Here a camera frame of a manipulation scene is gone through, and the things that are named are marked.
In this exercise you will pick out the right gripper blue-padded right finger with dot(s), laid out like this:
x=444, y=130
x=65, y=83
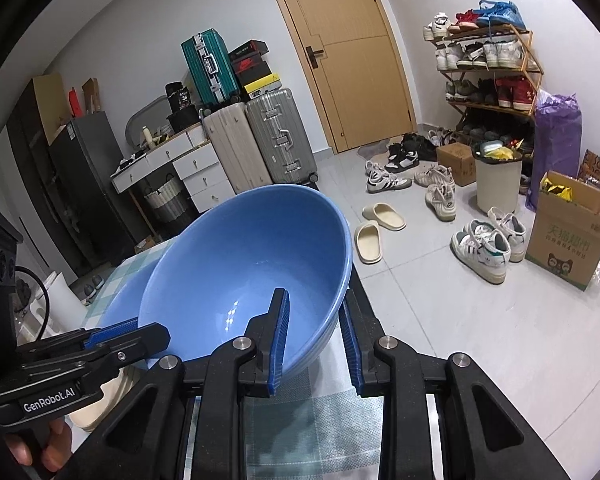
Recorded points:
x=360, y=330

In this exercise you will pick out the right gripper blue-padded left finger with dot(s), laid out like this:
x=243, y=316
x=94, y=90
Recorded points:
x=268, y=333

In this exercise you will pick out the blue ceramic bowl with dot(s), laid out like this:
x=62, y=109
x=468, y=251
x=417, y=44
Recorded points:
x=126, y=302
x=222, y=270

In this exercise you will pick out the beige slipper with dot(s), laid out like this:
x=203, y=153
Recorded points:
x=385, y=215
x=367, y=242

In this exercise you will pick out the teal checked tablecloth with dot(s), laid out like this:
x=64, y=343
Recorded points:
x=316, y=427

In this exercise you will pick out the white green sneaker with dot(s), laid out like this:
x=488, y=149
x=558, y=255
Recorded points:
x=513, y=230
x=484, y=249

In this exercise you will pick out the black refrigerator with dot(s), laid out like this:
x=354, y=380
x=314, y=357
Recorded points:
x=107, y=223

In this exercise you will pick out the woven laundry basket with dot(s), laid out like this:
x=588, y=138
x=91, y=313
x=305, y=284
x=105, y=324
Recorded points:
x=171, y=204

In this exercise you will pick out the white drawer desk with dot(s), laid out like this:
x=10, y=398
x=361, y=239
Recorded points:
x=194, y=160

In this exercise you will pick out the small brown cardboard box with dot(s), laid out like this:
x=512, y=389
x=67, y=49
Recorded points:
x=458, y=157

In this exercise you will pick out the beige hard-shell suitcase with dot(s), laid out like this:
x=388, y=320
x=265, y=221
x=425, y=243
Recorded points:
x=233, y=141

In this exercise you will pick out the grey aluminium suitcase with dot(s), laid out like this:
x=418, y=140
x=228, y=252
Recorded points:
x=276, y=125

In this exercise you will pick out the white trash bin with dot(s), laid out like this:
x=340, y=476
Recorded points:
x=498, y=172

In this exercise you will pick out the open cardboard box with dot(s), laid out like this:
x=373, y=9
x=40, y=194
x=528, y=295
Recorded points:
x=565, y=236

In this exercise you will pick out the teal hard-shell suitcase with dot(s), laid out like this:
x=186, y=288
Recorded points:
x=209, y=65

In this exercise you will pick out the stacked shoe boxes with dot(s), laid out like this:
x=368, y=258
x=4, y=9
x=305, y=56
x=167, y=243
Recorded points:
x=251, y=69

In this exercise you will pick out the patterned brown flat box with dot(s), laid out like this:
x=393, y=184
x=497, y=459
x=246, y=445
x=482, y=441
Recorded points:
x=589, y=171

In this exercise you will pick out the purple plastic bag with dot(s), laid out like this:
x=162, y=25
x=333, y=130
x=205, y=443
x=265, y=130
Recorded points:
x=557, y=139

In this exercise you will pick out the wooden shoe rack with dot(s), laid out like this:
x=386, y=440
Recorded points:
x=492, y=79

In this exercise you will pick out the wooden door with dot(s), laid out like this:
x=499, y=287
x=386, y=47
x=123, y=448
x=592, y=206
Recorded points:
x=353, y=68

